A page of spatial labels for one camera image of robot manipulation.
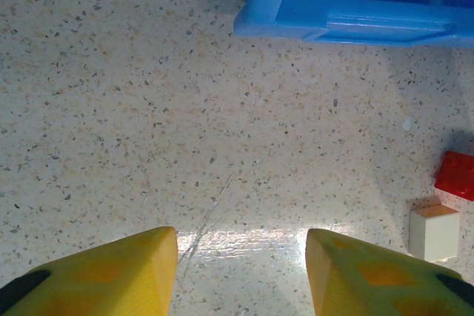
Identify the blue three-compartment plastic container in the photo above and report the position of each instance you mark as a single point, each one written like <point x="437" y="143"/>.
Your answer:
<point x="259" y="16"/>

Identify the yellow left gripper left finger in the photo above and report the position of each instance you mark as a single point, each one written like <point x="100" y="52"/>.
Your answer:
<point x="111" y="286"/>

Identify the cream square lego brick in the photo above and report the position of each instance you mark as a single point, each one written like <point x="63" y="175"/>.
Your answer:
<point x="433" y="238"/>

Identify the red lego brick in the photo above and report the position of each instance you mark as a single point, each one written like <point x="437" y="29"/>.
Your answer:
<point x="457" y="175"/>

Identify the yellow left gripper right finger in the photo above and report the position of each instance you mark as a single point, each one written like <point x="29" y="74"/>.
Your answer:
<point x="352" y="294"/>

